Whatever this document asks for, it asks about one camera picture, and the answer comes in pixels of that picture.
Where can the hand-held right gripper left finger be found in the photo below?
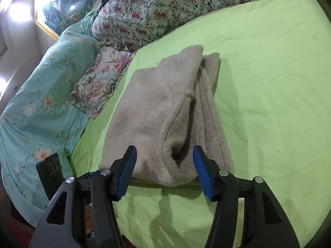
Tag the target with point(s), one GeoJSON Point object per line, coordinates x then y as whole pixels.
{"type": "Point", "coordinates": [125, 170]}

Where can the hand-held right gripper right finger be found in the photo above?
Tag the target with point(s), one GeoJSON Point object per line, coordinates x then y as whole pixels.
{"type": "Point", "coordinates": [204, 173]}

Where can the beige knit sweater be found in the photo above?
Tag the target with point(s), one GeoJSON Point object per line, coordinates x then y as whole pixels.
{"type": "Point", "coordinates": [147, 113]}

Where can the teal floral quilt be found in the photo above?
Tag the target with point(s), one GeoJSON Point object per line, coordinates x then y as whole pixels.
{"type": "Point", "coordinates": [41, 103]}

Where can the small ruffled floral pillow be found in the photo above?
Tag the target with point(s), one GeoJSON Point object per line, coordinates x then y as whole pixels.
{"type": "Point", "coordinates": [100, 82]}

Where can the green bed sheet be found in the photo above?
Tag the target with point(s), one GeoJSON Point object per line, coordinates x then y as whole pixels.
{"type": "Point", "coordinates": [271, 95]}

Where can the white red-flowered quilt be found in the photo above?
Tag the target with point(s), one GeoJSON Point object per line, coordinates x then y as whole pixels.
{"type": "Point", "coordinates": [181, 7]}

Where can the gold-framed landscape painting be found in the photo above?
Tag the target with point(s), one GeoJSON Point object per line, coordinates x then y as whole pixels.
{"type": "Point", "coordinates": [64, 5]}

